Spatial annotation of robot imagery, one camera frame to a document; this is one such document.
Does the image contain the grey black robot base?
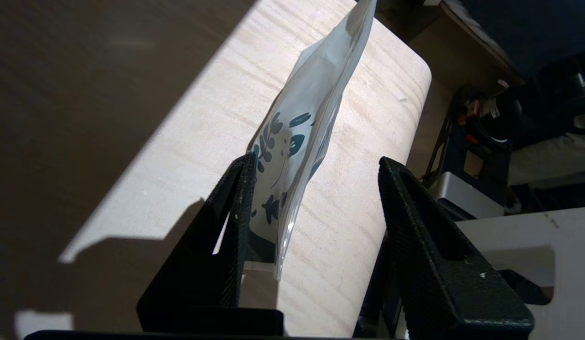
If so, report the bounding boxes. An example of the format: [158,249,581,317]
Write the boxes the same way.
[430,171,585,340]

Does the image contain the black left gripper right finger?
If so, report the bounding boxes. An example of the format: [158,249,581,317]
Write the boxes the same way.
[354,157,535,340]

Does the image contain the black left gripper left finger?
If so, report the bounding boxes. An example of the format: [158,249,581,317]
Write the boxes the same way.
[137,152,284,333]

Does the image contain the horse print plastic pouch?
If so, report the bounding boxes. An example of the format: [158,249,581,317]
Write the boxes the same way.
[247,0,378,281]

